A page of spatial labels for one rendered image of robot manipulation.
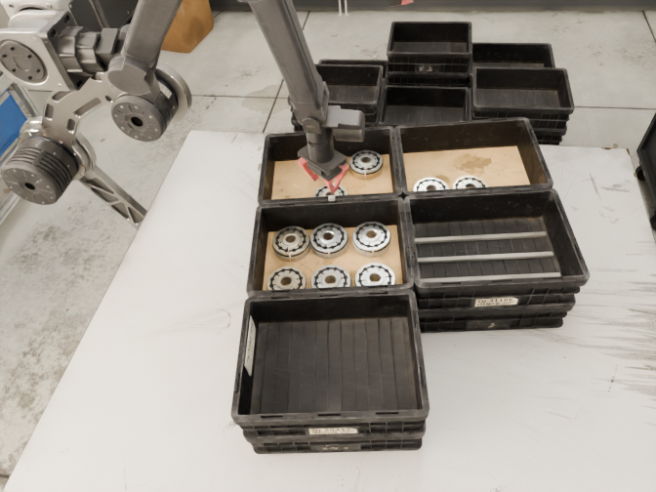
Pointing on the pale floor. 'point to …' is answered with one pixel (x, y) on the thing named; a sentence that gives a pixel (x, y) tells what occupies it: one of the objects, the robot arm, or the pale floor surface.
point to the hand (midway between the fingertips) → (324, 184)
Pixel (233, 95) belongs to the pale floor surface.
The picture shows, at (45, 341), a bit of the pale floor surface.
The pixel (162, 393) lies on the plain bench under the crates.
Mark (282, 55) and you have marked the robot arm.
